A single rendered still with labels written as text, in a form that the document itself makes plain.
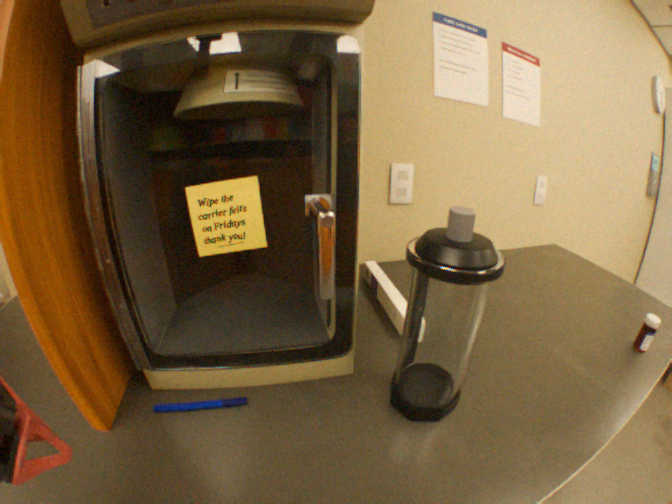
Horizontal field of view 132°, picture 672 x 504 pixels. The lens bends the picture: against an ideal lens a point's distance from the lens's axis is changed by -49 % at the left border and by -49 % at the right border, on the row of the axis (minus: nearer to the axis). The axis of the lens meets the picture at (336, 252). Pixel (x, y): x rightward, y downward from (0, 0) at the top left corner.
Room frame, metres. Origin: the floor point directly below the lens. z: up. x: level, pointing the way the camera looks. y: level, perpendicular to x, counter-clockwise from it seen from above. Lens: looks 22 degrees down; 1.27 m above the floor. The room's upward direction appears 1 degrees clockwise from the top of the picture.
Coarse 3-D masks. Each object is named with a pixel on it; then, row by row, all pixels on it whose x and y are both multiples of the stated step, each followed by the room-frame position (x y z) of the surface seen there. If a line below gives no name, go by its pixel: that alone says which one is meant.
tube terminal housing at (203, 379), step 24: (192, 24) 0.28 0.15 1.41; (216, 24) 0.29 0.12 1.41; (240, 24) 0.29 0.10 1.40; (264, 24) 0.30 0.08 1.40; (288, 24) 0.30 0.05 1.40; (312, 24) 0.31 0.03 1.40; (336, 24) 0.32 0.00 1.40; (360, 24) 0.32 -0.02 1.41; (96, 48) 0.25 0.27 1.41; (120, 48) 0.26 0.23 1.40; (360, 144) 0.32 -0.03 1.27; (360, 168) 0.32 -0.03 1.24; (360, 192) 0.32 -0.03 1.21; (360, 216) 0.32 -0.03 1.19; (336, 360) 0.32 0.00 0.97; (168, 384) 0.26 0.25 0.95; (192, 384) 0.27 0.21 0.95; (216, 384) 0.27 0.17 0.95; (240, 384) 0.28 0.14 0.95; (264, 384) 0.29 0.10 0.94
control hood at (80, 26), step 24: (72, 0) 0.19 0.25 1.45; (264, 0) 0.27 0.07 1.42; (288, 0) 0.27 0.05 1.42; (312, 0) 0.28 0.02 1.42; (336, 0) 0.28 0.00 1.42; (360, 0) 0.28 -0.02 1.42; (72, 24) 0.21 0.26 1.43; (120, 24) 0.23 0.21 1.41; (144, 24) 0.25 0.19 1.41; (168, 24) 0.27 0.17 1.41
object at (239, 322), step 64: (128, 64) 0.25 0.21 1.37; (192, 64) 0.27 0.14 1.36; (256, 64) 0.28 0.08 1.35; (320, 64) 0.30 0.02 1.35; (128, 128) 0.25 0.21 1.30; (192, 128) 0.27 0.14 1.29; (256, 128) 0.28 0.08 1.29; (320, 128) 0.30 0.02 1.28; (128, 192) 0.25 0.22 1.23; (320, 192) 0.30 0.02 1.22; (128, 256) 0.25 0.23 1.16; (192, 256) 0.27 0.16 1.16; (256, 256) 0.28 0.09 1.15; (192, 320) 0.26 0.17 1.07; (256, 320) 0.28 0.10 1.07; (320, 320) 0.30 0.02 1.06
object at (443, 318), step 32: (416, 256) 0.25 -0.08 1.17; (416, 288) 0.26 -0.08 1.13; (448, 288) 0.23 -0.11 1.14; (480, 288) 0.22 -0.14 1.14; (416, 320) 0.25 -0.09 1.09; (448, 320) 0.23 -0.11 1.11; (480, 320) 0.23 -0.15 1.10; (416, 352) 0.24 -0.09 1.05; (448, 352) 0.22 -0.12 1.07; (416, 384) 0.23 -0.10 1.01; (448, 384) 0.22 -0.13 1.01
